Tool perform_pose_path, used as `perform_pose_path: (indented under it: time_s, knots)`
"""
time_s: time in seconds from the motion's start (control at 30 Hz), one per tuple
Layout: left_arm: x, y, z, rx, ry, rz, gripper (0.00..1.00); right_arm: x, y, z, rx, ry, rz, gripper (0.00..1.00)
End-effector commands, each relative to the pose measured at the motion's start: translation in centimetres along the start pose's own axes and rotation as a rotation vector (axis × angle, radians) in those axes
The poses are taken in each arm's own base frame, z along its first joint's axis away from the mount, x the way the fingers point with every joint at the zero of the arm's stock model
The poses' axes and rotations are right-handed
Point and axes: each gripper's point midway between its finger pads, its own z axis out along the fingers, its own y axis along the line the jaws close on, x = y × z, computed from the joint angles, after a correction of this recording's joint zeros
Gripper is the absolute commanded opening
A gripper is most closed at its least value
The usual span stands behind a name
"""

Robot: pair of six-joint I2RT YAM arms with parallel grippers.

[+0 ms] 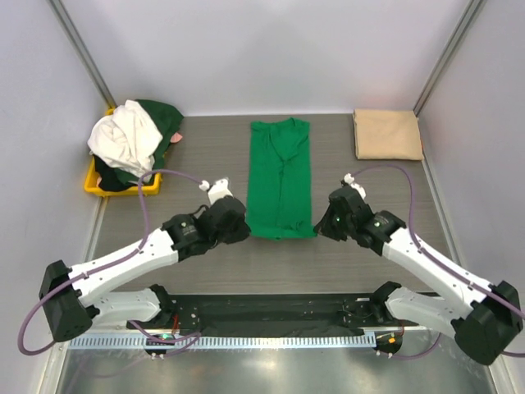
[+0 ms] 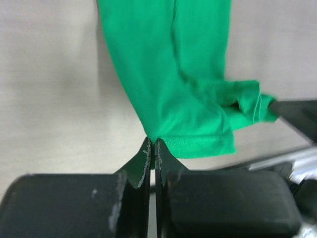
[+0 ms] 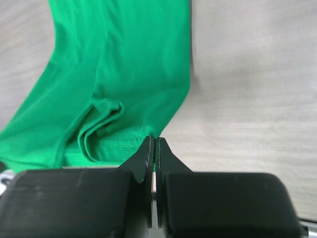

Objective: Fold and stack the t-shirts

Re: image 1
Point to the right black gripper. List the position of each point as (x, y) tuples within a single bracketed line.
[(325, 226)]

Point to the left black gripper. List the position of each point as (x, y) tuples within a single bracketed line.
[(242, 231)]

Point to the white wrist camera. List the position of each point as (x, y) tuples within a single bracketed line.
[(349, 180), (219, 189)]

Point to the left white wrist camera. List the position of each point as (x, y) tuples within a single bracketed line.
[(219, 189)]

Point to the white t-shirt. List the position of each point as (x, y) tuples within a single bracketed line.
[(126, 139)]

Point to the pink garment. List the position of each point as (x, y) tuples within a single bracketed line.
[(176, 138)]

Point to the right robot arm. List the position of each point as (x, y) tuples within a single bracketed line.
[(482, 318)]

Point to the aluminium front rail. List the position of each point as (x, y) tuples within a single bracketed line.
[(250, 315)]

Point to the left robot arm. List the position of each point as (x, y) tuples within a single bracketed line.
[(85, 296)]

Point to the right aluminium frame post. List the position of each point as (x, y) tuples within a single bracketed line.
[(458, 35)]

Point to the folded beige t-shirt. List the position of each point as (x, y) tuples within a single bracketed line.
[(387, 135)]

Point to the left aluminium frame post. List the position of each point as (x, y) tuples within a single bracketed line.
[(68, 25)]

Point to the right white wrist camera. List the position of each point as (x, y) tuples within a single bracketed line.
[(349, 180)]

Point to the white slotted cable duct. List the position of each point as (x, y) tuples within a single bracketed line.
[(136, 341)]

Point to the aluminium frame post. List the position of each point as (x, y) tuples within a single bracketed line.
[(68, 25), (458, 35)]

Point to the yellow plastic bin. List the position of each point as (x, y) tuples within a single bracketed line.
[(92, 184)]

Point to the dark green t-shirt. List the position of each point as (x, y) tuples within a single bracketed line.
[(164, 119)]

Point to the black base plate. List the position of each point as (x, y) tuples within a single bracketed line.
[(271, 315)]

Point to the bright green t-shirt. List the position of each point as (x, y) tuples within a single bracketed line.
[(279, 196)]

